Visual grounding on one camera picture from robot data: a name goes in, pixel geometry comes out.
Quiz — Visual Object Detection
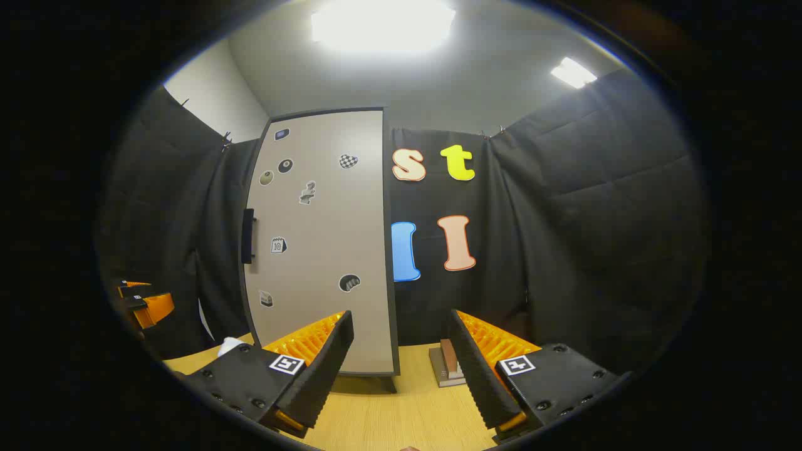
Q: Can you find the large ceiling light panel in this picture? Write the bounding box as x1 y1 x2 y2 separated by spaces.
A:
311 0 456 54

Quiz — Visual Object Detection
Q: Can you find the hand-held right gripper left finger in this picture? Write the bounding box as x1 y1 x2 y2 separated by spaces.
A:
180 310 355 439

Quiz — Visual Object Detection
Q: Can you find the black door handle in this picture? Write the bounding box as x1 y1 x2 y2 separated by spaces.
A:
241 208 258 265

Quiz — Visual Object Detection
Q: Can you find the grey cabinet door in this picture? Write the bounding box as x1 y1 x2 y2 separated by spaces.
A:
241 111 395 375

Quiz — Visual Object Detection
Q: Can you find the small ceiling light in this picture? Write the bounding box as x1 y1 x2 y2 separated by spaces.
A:
551 57 598 89

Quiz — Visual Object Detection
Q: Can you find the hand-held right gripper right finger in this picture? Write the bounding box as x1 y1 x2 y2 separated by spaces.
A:
446 309 633 445

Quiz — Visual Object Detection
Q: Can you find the black backdrop cloth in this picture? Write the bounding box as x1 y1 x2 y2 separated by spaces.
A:
94 68 712 376

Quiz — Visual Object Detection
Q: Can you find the brown book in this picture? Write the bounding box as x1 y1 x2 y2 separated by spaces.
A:
440 339 464 380

